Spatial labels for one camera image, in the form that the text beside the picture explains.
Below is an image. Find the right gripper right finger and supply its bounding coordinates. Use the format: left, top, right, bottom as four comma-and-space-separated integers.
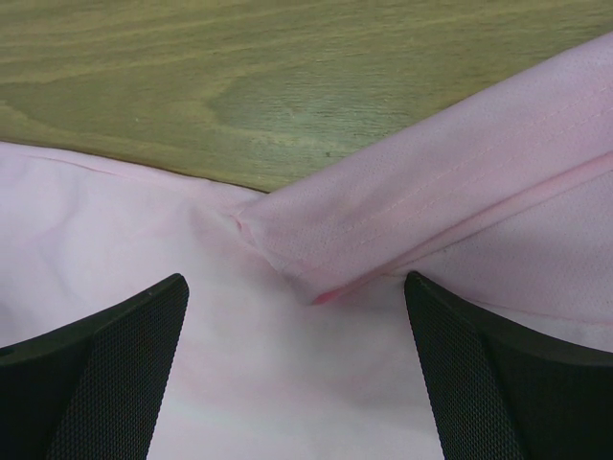
404, 272, 612, 459

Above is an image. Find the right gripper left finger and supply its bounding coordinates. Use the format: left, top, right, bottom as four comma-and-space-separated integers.
1, 274, 189, 460

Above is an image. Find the pink t-shirt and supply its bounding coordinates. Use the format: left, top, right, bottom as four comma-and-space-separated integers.
1, 35, 612, 459

